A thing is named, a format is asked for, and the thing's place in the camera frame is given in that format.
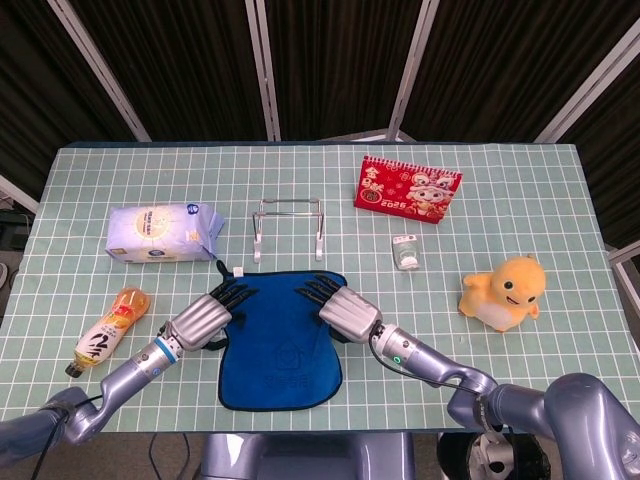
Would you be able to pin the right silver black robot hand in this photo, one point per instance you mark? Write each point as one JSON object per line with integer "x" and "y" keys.
{"x": 350, "y": 315}

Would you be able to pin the small silver metal rack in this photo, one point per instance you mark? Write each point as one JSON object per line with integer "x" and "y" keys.
{"x": 288, "y": 216}

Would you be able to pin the orange drink bottle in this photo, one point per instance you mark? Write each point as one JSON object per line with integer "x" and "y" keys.
{"x": 107, "y": 332}

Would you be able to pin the pale blue tissue pack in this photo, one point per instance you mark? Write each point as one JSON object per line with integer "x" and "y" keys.
{"x": 160, "y": 232}

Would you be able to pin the red desk calendar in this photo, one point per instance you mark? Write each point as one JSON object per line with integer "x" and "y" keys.
{"x": 407, "y": 190}

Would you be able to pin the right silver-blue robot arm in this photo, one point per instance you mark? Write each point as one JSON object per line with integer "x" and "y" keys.
{"x": 575, "y": 405}

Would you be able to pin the white partition frame post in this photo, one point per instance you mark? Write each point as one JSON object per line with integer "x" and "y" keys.
{"x": 412, "y": 75}
{"x": 102, "y": 75}
{"x": 627, "y": 252}
{"x": 264, "y": 75}
{"x": 17, "y": 192}
{"x": 597, "y": 75}

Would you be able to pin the yellow plush toy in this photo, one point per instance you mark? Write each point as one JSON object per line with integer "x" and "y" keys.
{"x": 505, "y": 300}

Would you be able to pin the green grid tablecloth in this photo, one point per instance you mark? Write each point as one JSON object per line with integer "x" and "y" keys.
{"x": 320, "y": 165}

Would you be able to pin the silver-blue robot base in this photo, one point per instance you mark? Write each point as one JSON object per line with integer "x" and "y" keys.
{"x": 305, "y": 457}

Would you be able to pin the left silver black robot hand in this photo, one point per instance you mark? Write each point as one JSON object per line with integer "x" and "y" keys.
{"x": 200, "y": 320}

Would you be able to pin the blue microfiber cloth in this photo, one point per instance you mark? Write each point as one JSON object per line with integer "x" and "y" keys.
{"x": 280, "y": 360}

